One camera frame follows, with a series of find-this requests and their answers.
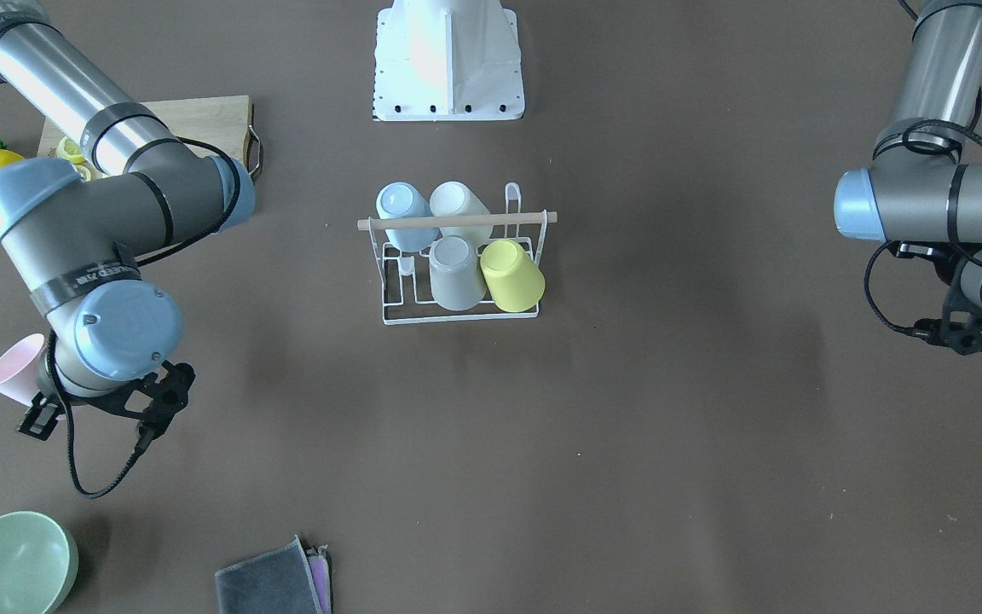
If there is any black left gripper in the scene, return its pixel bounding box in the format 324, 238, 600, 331
913, 282, 982, 355

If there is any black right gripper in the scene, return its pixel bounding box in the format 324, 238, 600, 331
17, 361, 196, 442

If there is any pink plastic cup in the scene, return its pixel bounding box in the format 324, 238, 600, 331
0, 333, 47, 408

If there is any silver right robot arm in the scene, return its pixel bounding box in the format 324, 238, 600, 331
0, 1, 256, 447

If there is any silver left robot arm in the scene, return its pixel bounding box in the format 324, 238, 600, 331
834, 1, 982, 355

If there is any light blue plastic cup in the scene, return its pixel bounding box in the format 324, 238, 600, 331
377, 182, 440, 253

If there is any grey plastic cup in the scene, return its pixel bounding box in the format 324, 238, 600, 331
428, 236, 488, 311

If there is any white plastic cup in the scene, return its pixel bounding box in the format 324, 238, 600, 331
429, 180, 494, 247

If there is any yellow plastic cup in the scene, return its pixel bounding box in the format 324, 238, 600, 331
480, 240, 546, 312

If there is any green ceramic bowl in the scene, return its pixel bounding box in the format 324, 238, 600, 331
0, 512, 79, 613

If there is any grey folded cloth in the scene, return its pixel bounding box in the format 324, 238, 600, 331
215, 539, 332, 613

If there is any wooden cutting board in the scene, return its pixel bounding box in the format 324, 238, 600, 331
37, 95, 264, 182

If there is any white wire cup rack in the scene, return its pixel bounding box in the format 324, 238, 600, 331
357, 182, 558, 326

